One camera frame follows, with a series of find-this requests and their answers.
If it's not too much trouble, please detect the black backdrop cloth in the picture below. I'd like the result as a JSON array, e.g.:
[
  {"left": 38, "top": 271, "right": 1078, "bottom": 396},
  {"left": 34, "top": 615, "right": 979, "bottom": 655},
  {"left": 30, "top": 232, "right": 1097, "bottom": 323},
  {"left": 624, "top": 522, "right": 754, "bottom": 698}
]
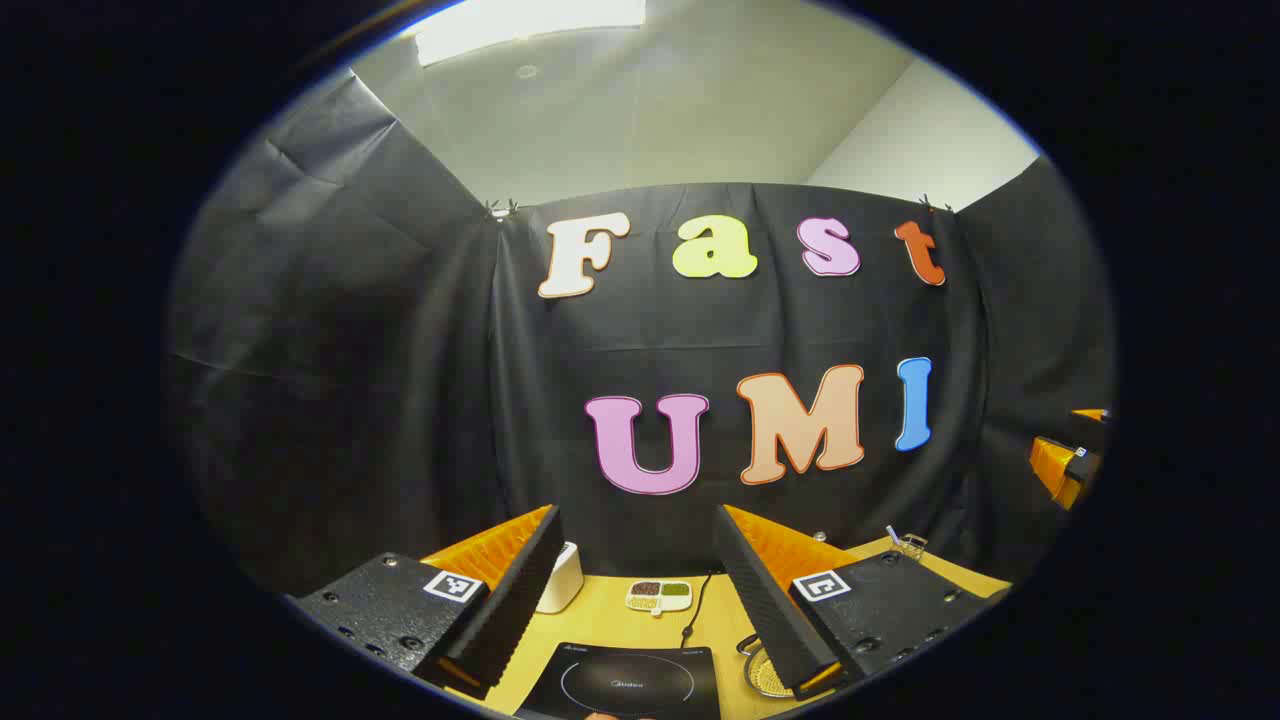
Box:
[{"left": 165, "top": 70, "right": 1116, "bottom": 601}]

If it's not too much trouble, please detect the black induction cooktop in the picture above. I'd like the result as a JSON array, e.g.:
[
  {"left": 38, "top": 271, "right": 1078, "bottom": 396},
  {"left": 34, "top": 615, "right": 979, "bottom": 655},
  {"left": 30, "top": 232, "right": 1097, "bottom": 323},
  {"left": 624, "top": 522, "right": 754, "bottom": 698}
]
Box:
[{"left": 514, "top": 642, "right": 722, "bottom": 720}]

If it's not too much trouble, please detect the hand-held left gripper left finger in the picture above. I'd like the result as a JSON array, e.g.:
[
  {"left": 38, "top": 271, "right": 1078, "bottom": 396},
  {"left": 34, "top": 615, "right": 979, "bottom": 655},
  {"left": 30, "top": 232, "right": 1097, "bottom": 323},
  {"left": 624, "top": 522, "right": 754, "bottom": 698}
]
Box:
[{"left": 285, "top": 505, "right": 564, "bottom": 701}]

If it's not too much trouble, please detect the white toaster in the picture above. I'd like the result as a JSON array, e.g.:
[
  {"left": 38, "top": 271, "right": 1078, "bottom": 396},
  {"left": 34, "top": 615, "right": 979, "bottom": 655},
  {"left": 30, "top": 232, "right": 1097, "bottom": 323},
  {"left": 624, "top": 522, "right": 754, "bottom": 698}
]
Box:
[{"left": 535, "top": 541, "right": 585, "bottom": 614}]

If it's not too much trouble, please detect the white divided dish of beans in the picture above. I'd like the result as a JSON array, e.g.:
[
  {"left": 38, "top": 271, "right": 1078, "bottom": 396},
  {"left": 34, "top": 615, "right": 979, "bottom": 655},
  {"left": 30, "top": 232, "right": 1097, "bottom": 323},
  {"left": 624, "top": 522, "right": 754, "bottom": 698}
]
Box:
[{"left": 626, "top": 579, "right": 694, "bottom": 617}]

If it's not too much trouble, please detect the ceiling light panel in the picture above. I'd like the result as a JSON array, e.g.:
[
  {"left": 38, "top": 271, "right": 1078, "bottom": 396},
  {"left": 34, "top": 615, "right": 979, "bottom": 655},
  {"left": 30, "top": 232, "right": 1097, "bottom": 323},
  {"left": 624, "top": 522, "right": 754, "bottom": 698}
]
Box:
[{"left": 414, "top": 0, "right": 648, "bottom": 68}]

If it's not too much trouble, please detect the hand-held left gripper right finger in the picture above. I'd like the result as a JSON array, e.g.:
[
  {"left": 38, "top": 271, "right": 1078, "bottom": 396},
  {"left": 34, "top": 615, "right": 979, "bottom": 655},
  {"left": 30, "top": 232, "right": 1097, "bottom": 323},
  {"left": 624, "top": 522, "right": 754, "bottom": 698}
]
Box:
[{"left": 712, "top": 505, "right": 1011, "bottom": 699}]

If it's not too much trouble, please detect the steel pot with black handles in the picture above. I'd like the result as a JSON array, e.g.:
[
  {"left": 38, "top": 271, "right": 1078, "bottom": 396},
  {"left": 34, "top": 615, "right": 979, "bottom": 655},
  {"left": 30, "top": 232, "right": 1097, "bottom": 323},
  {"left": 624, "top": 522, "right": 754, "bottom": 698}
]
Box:
[{"left": 736, "top": 632, "right": 803, "bottom": 700}]

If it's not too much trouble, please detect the black power cable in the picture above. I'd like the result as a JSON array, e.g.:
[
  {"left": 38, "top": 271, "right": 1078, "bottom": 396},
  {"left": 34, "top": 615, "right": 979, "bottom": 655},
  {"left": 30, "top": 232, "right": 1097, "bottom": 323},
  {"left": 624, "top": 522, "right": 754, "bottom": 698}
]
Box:
[{"left": 680, "top": 569, "right": 714, "bottom": 647}]

